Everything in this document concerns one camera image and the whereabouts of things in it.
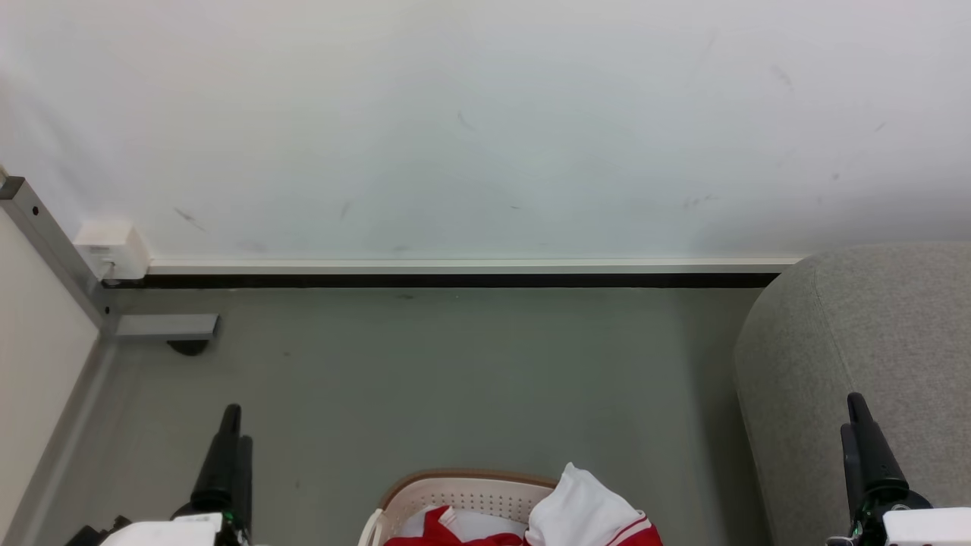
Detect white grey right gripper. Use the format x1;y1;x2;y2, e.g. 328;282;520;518
827;392;971;546

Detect white plastic wall box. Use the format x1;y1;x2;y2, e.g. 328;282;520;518
74;220;152;282

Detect beige perforated laundry basket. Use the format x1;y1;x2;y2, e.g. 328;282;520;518
358;469;564;546

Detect white and black baseboard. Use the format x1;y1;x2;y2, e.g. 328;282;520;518
143;257;805;290

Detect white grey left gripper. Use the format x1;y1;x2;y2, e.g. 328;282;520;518
99;404;253;546

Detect grey metal frame foot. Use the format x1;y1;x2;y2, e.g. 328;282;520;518
114;314;222;340

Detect red and white fleece garment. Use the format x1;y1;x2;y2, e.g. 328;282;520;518
383;504;532;546

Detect white shirt with red stripes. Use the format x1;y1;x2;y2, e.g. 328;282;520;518
523;462;665;546

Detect grey fabric sofa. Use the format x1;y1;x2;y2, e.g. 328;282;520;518
734;242;971;546

